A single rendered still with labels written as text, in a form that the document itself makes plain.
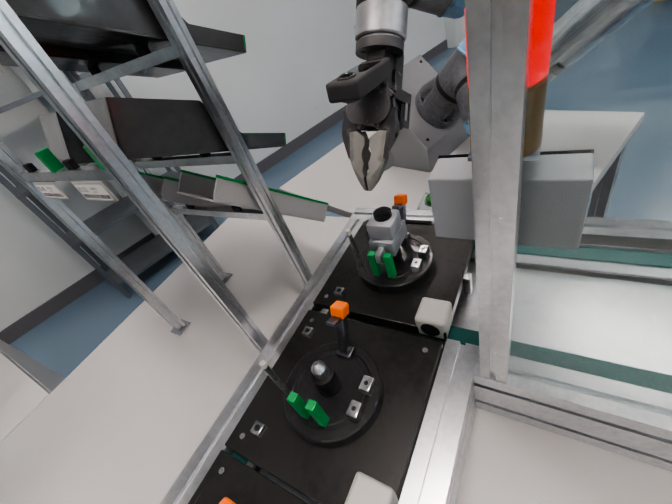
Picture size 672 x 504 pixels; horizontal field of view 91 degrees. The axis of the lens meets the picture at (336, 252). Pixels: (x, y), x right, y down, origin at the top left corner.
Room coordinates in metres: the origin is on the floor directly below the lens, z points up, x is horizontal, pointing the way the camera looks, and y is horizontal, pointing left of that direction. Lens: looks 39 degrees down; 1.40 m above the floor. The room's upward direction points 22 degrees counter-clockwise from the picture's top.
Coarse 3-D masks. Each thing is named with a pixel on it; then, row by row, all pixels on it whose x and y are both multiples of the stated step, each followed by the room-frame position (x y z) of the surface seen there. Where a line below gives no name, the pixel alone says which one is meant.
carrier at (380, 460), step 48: (336, 336) 0.33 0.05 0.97; (384, 336) 0.30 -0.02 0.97; (288, 384) 0.27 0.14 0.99; (336, 384) 0.24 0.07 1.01; (384, 384) 0.23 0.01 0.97; (432, 384) 0.21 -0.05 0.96; (240, 432) 0.24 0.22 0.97; (288, 432) 0.22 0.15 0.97; (336, 432) 0.18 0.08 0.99; (384, 432) 0.17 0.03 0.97; (288, 480) 0.16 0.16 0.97; (336, 480) 0.14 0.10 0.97; (384, 480) 0.13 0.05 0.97
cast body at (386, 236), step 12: (372, 216) 0.44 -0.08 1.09; (384, 216) 0.42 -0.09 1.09; (396, 216) 0.42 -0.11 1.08; (372, 228) 0.42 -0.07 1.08; (384, 228) 0.41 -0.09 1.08; (396, 228) 0.41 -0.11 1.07; (372, 240) 0.42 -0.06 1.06; (384, 240) 0.41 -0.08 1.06; (396, 240) 0.41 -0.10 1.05; (384, 252) 0.41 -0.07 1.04; (396, 252) 0.40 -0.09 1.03
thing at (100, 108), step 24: (120, 120) 0.48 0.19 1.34; (144, 120) 0.50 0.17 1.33; (168, 120) 0.51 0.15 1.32; (192, 120) 0.53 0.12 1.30; (120, 144) 0.47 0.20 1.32; (144, 144) 0.49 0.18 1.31; (168, 144) 0.50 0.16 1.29; (192, 144) 0.52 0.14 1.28; (216, 144) 0.54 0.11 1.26; (264, 144) 0.59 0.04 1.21
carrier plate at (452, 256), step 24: (360, 240) 0.54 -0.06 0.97; (432, 240) 0.46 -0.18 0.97; (456, 240) 0.43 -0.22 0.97; (456, 264) 0.38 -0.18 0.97; (360, 288) 0.41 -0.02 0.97; (432, 288) 0.35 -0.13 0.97; (456, 288) 0.33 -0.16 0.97; (360, 312) 0.36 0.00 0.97; (384, 312) 0.34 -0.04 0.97; (408, 312) 0.32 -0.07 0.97; (432, 336) 0.28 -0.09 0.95
